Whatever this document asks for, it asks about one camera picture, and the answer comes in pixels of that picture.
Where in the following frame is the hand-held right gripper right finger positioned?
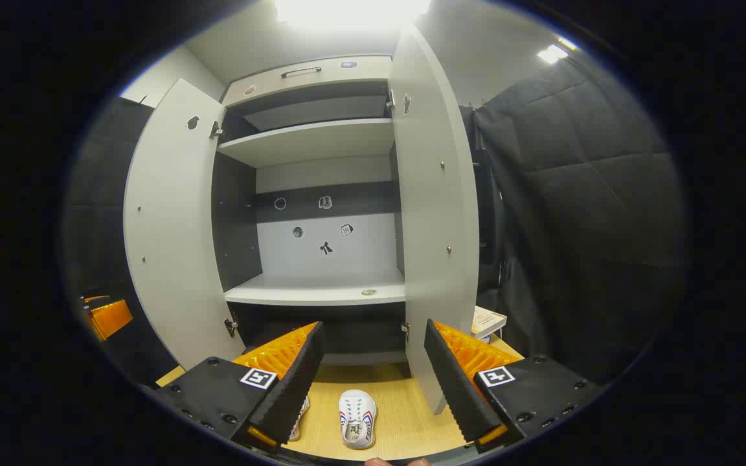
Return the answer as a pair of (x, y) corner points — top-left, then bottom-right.
(424, 318), (607, 454)

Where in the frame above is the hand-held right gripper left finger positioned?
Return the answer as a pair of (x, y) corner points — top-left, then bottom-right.
(153, 322), (326, 452)

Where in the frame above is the white canvas shoe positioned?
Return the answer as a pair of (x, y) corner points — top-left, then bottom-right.
(289, 395), (311, 442)
(339, 389), (378, 450)

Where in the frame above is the grey shoe cabinet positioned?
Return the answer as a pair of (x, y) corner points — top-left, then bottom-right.
(211, 55), (409, 366)

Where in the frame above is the grey cabinet drawer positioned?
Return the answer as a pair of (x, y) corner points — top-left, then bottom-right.
(223, 56), (393, 107)

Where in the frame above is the beige book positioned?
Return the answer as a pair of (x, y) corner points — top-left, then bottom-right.
(472, 305), (508, 340)

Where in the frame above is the black backdrop cloth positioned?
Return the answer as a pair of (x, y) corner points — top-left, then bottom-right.
(65, 52), (688, 389)

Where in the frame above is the ceiling light panel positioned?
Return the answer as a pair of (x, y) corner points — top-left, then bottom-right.
(275, 0), (432, 28)
(537, 36), (580, 65)

